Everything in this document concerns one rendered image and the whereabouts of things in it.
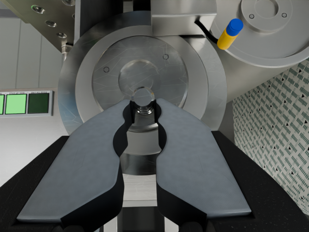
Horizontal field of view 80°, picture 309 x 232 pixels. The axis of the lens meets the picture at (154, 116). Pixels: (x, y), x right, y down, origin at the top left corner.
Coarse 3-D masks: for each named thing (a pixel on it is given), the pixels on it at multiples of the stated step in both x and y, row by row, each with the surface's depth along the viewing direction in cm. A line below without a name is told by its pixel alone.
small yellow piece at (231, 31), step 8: (200, 24) 14; (232, 24) 11; (240, 24) 11; (208, 32) 14; (224, 32) 12; (232, 32) 11; (216, 40) 13; (224, 40) 12; (232, 40) 12; (224, 48) 13
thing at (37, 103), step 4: (32, 96) 50; (36, 96) 50; (40, 96) 50; (44, 96) 50; (32, 100) 50; (36, 100) 50; (40, 100) 50; (44, 100) 50; (32, 104) 49; (36, 104) 49; (40, 104) 49; (44, 104) 49; (32, 108) 49; (36, 108) 49; (40, 108) 49; (44, 108) 49; (32, 112) 49; (36, 112) 49
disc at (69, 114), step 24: (96, 24) 17; (120, 24) 17; (144, 24) 17; (72, 48) 17; (72, 72) 16; (216, 72) 16; (72, 96) 16; (216, 96) 16; (72, 120) 16; (216, 120) 16; (144, 168) 15
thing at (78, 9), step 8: (80, 0) 18; (88, 0) 20; (96, 0) 23; (104, 0) 27; (112, 0) 32; (80, 8) 18; (88, 8) 20; (96, 8) 23; (104, 8) 27; (112, 8) 32; (80, 16) 18; (88, 16) 20; (96, 16) 23; (104, 16) 27; (80, 24) 18; (88, 24) 20; (80, 32) 18
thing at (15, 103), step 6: (12, 96) 50; (18, 96) 50; (24, 96) 50; (12, 102) 50; (18, 102) 50; (24, 102) 50; (6, 108) 49; (12, 108) 49; (18, 108) 49; (24, 108) 49
